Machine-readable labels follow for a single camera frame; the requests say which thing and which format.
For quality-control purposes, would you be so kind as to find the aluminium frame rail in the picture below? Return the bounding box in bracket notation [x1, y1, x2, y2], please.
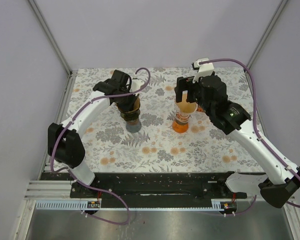
[24, 180, 296, 201]

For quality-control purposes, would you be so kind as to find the floral patterned tablecloth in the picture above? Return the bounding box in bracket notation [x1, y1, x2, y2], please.
[50, 66, 276, 173]

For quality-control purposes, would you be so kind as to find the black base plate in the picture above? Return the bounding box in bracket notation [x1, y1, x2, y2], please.
[69, 171, 248, 210]

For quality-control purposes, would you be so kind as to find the orange glass carafe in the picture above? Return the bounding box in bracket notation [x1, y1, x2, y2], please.
[172, 118, 189, 134]

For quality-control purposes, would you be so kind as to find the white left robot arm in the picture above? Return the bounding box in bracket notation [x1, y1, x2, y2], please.
[47, 70, 143, 198]

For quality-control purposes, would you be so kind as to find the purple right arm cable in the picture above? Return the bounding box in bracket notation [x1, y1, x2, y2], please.
[199, 58, 300, 217]

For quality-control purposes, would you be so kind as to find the dark green dripper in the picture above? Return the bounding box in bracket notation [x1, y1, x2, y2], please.
[118, 106, 140, 122]

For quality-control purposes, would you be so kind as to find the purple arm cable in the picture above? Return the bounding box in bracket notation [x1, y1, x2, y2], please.
[199, 58, 300, 217]
[49, 67, 151, 226]

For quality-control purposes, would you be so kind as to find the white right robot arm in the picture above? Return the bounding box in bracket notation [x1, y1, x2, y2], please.
[174, 74, 300, 208]

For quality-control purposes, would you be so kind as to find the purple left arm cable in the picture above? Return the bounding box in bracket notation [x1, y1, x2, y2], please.
[49, 67, 151, 226]

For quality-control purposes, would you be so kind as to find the brown paper coffee filter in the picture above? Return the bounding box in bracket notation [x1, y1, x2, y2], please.
[175, 92, 198, 114]

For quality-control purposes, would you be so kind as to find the clear plastic dripper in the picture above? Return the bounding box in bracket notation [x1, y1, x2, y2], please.
[174, 102, 198, 125]

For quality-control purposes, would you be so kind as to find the orange coffee filter pack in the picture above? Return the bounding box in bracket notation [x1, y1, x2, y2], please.
[197, 106, 205, 113]

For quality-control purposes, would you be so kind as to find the white slotted cable duct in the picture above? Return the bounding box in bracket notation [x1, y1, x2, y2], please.
[35, 198, 237, 212]

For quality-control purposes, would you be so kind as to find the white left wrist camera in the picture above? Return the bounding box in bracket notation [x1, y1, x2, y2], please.
[130, 78, 145, 92]

